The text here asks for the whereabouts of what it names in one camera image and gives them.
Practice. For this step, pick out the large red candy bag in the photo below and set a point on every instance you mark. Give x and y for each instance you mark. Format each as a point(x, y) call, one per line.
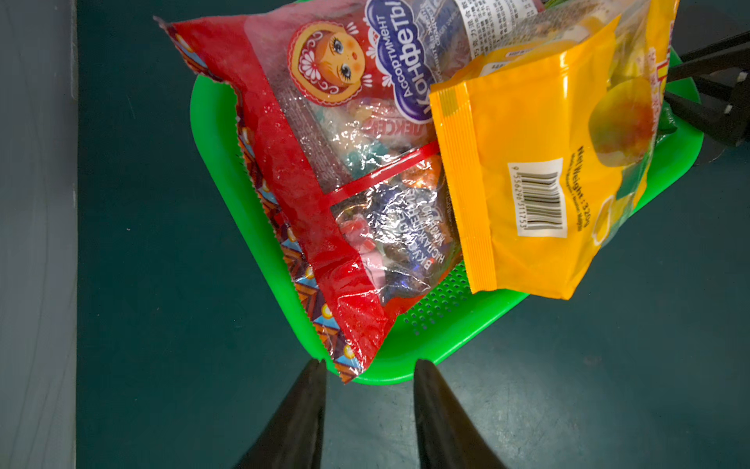
point(334, 123)

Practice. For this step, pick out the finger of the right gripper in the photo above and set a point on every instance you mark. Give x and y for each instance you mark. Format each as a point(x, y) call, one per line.
point(729, 127)
point(731, 52)

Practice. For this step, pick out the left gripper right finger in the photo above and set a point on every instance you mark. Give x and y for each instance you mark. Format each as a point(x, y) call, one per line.
point(446, 436)

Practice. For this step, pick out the green plastic basket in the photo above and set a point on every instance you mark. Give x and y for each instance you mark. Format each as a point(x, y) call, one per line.
point(441, 323)

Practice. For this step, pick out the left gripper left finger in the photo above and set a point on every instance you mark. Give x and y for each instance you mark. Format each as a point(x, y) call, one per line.
point(293, 437)

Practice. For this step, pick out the yellow orange snack bag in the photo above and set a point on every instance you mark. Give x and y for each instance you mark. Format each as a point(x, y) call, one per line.
point(547, 136)

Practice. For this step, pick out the dark green table mat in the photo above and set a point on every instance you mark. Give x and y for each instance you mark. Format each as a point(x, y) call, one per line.
point(183, 354)

